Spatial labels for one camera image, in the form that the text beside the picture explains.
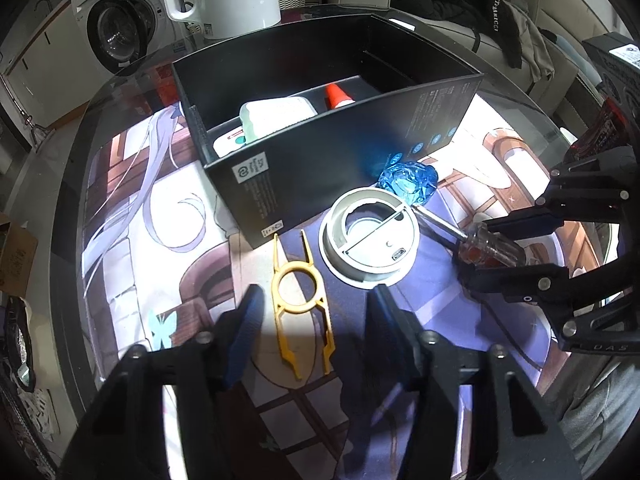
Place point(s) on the black mesh waste bin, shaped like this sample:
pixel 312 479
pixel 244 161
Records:
pixel 10 340

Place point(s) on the brown cardboard box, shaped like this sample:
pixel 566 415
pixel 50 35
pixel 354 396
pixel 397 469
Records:
pixel 17 260

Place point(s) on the printed table mat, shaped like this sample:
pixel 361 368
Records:
pixel 150 210

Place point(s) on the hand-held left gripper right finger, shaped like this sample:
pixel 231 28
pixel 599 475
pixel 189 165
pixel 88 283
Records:
pixel 385 320

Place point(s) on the blue crumpled plastic wrapper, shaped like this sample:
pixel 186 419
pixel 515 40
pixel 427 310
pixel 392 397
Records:
pixel 407 180

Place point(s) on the white washing machine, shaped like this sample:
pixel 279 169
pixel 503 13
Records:
pixel 120 30

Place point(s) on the orange cap glue bottle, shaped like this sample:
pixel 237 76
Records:
pixel 336 95

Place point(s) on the black puffer jacket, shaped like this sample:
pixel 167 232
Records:
pixel 450 5

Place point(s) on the yellow plastic tool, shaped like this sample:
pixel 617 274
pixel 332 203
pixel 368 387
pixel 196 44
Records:
pixel 324 332

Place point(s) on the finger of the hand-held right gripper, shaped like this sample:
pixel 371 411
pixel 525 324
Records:
pixel 520 280
pixel 525 220

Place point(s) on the person's grey trouser leg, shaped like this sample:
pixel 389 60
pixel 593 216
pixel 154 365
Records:
pixel 600 400

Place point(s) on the black cardboard box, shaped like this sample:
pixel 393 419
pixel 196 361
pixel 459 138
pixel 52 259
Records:
pixel 325 160

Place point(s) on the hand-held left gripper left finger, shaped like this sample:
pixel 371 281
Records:
pixel 245 335

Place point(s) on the grey garment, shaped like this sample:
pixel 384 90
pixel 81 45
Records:
pixel 537 45

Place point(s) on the white base cabinets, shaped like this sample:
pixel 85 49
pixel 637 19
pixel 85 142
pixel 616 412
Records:
pixel 45 60

